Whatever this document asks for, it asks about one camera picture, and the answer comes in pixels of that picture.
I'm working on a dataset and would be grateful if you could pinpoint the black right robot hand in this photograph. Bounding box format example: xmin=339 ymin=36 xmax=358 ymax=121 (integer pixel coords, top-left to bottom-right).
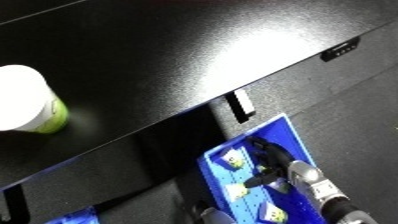
xmin=243 ymin=135 xmax=297 ymax=188

